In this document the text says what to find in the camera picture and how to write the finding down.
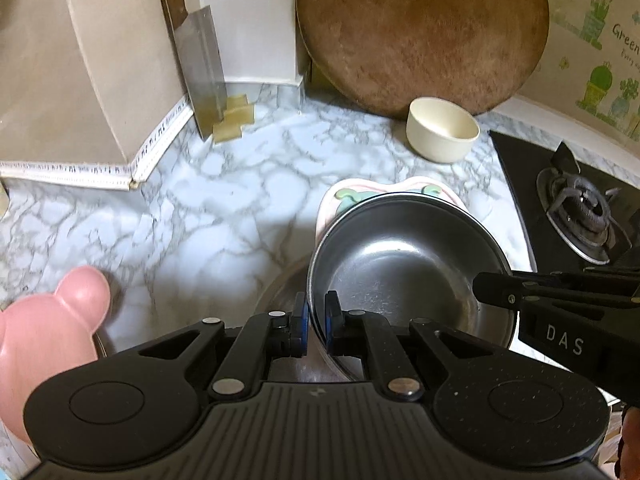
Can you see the cactus print wall sticker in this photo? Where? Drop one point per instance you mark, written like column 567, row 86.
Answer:
column 575, row 35

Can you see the pink bear-shaped plate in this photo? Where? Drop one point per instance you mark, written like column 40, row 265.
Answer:
column 40, row 340

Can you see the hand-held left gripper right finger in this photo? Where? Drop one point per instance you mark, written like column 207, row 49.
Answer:
column 330, row 332

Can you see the pale yellow square piece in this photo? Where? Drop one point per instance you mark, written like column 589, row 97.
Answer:
column 239, row 101
column 240, row 116
column 227, row 132

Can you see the white vented column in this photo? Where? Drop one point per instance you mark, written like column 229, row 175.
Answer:
column 250, row 35

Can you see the pink plate with green ears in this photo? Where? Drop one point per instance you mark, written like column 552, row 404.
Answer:
column 330, row 205

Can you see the cream bowl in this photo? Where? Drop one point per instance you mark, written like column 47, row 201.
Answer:
column 430, row 140

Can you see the round wooden cutting board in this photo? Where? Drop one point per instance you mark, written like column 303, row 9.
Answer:
column 425, row 35

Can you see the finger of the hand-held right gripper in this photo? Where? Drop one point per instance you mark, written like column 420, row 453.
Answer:
column 525, row 291

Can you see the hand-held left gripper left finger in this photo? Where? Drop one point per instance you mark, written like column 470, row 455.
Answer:
column 299, row 332

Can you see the gas stove burner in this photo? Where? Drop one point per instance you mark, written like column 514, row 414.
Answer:
column 585, row 210

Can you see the black glass gas stove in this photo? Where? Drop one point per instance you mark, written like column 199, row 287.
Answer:
column 520, row 185

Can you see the patterned white edge tape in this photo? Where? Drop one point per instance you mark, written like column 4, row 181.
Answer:
column 75, row 170

